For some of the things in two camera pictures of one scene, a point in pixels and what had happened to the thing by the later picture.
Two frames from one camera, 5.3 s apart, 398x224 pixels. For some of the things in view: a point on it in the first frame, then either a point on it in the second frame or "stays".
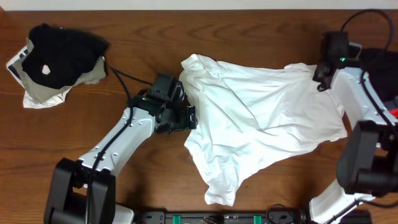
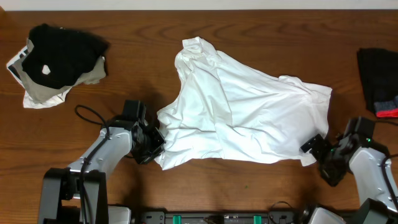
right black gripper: (314, 76) -> (333, 177)
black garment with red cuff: (382, 68) stays
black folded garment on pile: (69, 54) stays
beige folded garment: (38, 93) stays
